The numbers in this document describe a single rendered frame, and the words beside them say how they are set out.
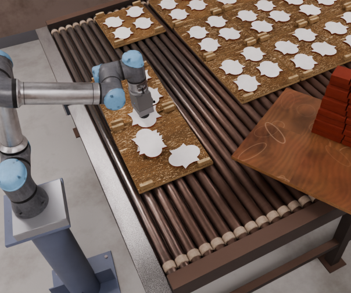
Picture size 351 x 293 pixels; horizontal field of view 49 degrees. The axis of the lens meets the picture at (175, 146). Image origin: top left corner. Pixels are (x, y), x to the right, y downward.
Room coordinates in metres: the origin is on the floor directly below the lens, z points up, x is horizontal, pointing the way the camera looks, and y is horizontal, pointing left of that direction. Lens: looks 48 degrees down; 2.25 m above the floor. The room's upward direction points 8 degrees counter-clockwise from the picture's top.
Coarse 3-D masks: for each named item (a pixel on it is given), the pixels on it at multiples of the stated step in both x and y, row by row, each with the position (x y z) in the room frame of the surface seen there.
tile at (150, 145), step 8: (144, 136) 1.26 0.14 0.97; (152, 136) 1.25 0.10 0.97; (160, 136) 1.25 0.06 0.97; (136, 144) 1.22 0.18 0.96; (144, 144) 1.21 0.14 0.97; (152, 144) 1.20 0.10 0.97; (160, 144) 1.20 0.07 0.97; (144, 152) 1.16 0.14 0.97; (152, 152) 1.15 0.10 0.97; (160, 152) 1.15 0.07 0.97
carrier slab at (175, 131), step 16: (176, 112) 1.42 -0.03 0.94; (128, 128) 1.35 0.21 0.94; (160, 128) 1.33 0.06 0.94; (176, 128) 1.31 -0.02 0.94; (128, 144) 1.25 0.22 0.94; (176, 144) 1.21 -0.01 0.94; (192, 144) 1.20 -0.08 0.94; (128, 160) 1.15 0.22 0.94; (144, 160) 1.14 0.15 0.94; (160, 160) 1.13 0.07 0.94; (144, 176) 1.05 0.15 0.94; (160, 176) 1.04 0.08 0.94; (176, 176) 1.03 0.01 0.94
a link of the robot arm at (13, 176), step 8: (8, 160) 1.05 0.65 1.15; (16, 160) 1.04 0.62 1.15; (24, 160) 1.07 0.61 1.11; (0, 168) 1.01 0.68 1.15; (8, 168) 1.01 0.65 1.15; (16, 168) 1.00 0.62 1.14; (24, 168) 1.01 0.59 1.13; (0, 176) 0.98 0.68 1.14; (8, 176) 0.97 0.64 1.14; (16, 176) 0.97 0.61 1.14; (24, 176) 0.98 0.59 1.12; (0, 184) 0.95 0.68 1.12; (8, 184) 0.94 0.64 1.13; (16, 184) 0.95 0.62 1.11; (24, 184) 0.97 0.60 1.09; (32, 184) 0.99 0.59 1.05; (8, 192) 0.94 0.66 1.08; (16, 192) 0.94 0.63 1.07; (24, 192) 0.95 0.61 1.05; (32, 192) 0.97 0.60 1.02; (16, 200) 0.94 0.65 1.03
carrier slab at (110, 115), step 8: (152, 72) 1.78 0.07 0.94; (152, 80) 1.70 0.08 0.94; (160, 88) 1.63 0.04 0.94; (128, 96) 1.60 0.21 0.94; (168, 96) 1.56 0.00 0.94; (128, 104) 1.53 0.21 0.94; (160, 104) 1.50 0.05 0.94; (104, 112) 1.50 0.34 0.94; (112, 112) 1.49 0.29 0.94; (120, 112) 1.48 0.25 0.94; (128, 112) 1.47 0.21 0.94; (160, 112) 1.45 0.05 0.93; (112, 120) 1.43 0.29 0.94; (128, 120) 1.41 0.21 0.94
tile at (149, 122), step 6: (132, 114) 1.24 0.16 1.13; (150, 114) 1.22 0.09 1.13; (156, 114) 1.22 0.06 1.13; (132, 120) 1.20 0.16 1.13; (138, 120) 1.19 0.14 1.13; (144, 120) 1.19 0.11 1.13; (150, 120) 1.18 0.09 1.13; (156, 120) 1.19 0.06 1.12; (132, 126) 1.17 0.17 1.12; (144, 126) 1.15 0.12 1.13; (150, 126) 1.15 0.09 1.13
